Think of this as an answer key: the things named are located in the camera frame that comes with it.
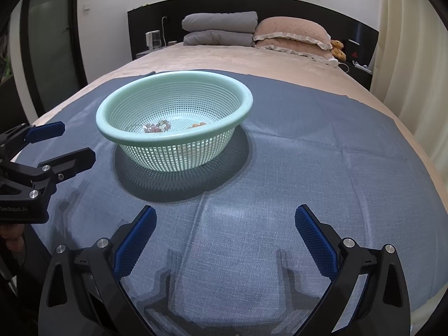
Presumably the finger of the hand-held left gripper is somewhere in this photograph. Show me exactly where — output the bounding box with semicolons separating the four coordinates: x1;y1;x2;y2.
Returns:
0;121;66;163
0;148;97;202

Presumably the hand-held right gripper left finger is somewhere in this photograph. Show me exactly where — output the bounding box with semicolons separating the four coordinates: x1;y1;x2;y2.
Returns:
38;205;158;336

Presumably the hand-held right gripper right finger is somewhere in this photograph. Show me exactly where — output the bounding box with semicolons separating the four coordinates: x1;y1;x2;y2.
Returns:
295;205;411;336

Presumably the pink bead necklace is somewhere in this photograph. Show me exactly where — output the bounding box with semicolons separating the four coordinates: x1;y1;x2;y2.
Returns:
143;121;172;134

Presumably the green plastic colander basket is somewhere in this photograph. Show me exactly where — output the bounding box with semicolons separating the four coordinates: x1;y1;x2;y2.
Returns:
96;71;254;172

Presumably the person's left hand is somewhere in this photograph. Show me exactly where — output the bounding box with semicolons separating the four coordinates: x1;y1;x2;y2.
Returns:
0;222;27;253

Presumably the blue-grey cloth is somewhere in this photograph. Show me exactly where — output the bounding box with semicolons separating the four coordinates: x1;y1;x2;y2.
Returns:
14;69;440;336

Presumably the frosted glass door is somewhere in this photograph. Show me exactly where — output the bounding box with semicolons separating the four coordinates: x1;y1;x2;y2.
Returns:
10;0;88;116

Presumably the white bedside appliance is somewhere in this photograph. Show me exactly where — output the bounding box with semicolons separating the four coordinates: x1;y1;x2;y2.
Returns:
146;31;162;50

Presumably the black nightstand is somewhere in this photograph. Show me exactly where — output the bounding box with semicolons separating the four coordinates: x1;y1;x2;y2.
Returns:
346;64;373;90

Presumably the grey folded quilt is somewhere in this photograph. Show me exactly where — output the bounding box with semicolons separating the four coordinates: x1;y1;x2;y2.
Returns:
181;11;259;33
183;31;255;47

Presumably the brown teddy bear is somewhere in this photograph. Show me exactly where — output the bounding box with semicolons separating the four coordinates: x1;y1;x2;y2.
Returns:
331;39;347;61

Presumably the pink ruffled pillow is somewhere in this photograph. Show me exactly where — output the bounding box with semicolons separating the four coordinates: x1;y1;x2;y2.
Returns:
255;39;333;59
253;17;333;50

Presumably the cream curtain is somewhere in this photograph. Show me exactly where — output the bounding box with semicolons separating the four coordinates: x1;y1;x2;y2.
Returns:
369;0;448;190

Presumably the black headboard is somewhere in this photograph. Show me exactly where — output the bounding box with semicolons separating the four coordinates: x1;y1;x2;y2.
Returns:
127;0;379;64

